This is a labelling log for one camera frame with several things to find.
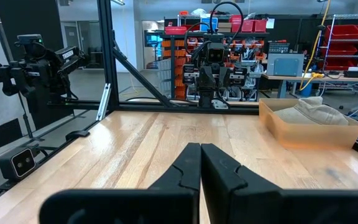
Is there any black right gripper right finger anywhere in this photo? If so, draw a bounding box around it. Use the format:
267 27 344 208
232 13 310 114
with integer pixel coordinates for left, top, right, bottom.
200 142 358 224

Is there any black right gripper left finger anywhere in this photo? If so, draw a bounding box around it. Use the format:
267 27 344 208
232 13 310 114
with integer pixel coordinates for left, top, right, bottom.
39 142 203 224

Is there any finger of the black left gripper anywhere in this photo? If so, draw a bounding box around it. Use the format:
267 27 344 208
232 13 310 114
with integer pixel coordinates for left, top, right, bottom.
217 68 231 91
198 68 217 91

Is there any beige corduroy cap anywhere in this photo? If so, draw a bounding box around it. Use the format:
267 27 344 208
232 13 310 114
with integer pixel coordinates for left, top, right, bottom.
273 96 350 126

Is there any black shelf with orange drawers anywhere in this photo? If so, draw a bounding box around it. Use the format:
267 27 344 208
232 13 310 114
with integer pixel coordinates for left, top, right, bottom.
161 13 270 102

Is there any grey electronics box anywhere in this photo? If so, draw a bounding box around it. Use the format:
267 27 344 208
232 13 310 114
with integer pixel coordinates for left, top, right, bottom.
266 53 305 78

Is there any orange plastic bin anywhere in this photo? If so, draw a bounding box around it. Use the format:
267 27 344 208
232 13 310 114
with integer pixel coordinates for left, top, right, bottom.
258 97 358 150

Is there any wooden work table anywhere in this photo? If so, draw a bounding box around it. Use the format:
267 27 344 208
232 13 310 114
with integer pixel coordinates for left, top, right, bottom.
260 72 358 101

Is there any black partition panel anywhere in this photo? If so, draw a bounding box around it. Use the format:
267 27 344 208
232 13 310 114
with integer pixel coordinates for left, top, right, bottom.
0 0 65 132

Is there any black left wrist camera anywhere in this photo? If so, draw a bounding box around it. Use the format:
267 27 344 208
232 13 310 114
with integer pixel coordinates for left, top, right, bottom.
206 43 227 65

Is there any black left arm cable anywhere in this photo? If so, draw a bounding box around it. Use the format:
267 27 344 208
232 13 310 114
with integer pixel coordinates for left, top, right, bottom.
183 1 246 57

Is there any yellow cable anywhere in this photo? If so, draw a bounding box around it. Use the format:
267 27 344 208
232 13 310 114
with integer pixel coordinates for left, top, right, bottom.
299 0 333 91

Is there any black frame clamp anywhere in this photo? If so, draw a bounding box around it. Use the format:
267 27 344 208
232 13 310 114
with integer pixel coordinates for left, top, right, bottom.
65 129 91 142

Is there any black aluminium table frame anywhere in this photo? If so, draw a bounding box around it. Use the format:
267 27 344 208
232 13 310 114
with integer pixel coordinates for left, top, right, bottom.
0 0 358 211

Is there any silver corner bracket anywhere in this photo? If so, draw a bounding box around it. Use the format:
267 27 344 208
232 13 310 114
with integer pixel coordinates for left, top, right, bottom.
95 82 112 122

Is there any wire rack with red bins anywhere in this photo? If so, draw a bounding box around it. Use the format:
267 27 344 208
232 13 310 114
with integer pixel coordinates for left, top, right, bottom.
321 13 358 73

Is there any black table-level camera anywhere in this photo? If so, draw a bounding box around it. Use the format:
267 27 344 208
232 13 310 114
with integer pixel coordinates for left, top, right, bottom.
0 146 38 182

